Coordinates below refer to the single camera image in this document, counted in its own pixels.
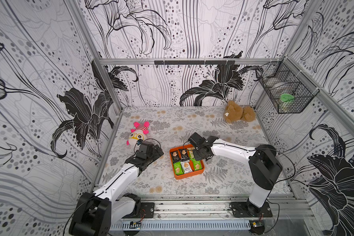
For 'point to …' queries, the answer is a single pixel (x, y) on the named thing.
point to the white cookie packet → (186, 166)
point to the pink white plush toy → (137, 132)
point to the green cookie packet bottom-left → (178, 168)
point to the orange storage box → (180, 176)
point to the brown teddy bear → (233, 112)
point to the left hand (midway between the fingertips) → (159, 155)
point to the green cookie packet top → (197, 165)
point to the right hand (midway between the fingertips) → (199, 153)
